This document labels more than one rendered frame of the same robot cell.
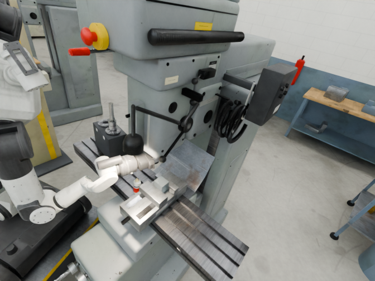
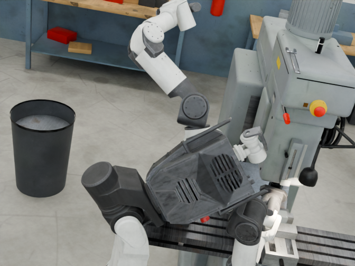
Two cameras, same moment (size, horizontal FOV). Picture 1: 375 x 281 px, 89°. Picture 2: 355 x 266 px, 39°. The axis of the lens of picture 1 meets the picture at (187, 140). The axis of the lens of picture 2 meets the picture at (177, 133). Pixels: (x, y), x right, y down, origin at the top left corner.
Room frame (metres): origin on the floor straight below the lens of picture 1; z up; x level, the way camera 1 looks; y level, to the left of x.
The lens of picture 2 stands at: (-0.60, 1.60, 2.50)
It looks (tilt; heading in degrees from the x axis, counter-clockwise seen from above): 29 degrees down; 326
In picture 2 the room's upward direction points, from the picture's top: 10 degrees clockwise
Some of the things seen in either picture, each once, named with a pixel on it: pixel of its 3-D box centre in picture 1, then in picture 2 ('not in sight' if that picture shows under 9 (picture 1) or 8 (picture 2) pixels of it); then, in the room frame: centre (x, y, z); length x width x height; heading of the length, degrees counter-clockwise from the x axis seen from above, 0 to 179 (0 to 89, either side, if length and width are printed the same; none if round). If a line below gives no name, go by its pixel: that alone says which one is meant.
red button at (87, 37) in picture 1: (89, 37); (319, 111); (0.50, 0.28, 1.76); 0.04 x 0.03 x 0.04; 57
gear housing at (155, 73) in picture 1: (170, 60); (301, 96); (0.74, 0.12, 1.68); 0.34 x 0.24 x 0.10; 147
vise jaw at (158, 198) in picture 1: (153, 193); (279, 229); (0.63, 0.12, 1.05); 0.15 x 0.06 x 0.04; 58
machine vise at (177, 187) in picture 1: (156, 195); (277, 231); (0.65, 0.11, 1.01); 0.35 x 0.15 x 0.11; 148
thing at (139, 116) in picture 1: (136, 126); (290, 162); (0.62, 0.20, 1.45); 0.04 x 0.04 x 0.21; 57
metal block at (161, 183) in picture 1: (160, 184); (279, 218); (0.67, 0.09, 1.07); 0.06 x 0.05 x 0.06; 58
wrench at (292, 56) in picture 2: not in sight; (293, 59); (0.65, 0.32, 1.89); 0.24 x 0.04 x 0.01; 146
